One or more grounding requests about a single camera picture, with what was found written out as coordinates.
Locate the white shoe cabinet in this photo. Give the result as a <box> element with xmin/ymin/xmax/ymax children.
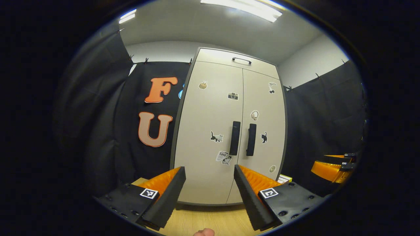
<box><xmin>170</xmin><ymin>47</ymin><xmax>288</xmax><ymax>206</ymax></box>

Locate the white cabinet door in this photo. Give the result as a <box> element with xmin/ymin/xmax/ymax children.
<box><xmin>174</xmin><ymin>61</ymin><xmax>244</xmax><ymax>205</ymax></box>
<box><xmin>226</xmin><ymin>69</ymin><xmax>286</xmax><ymax>204</ymax></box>

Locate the small ceiling light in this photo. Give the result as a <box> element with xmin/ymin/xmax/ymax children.
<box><xmin>118</xmin><ymin>9</ymin><xmax>137</xmax><ymax>24</ymax></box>

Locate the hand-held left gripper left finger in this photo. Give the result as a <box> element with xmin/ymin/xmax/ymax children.
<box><xmin>94</xmin><ymin>166</ymin><xmax>187</xmax><ymax>231</ymax></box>

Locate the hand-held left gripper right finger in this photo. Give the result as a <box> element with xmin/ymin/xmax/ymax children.
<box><xmin>234</xmin><ymin>164</ymin><xmax>325</xmax><ymax>231</ymax></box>

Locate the black backdrop cloth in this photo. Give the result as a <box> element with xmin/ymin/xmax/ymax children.
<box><xmin>54</xmin><ymin>23</ymin><xmax>135</xmax><ymax>197</ymax></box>
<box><xmin>113</xmin><ymin>61</ymin><xmax>192</xmax><ymax>184</ymax></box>
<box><xmin>282</xmin><ymin>61</ymin><xmax>369</xmax><ymax>197</ymax></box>

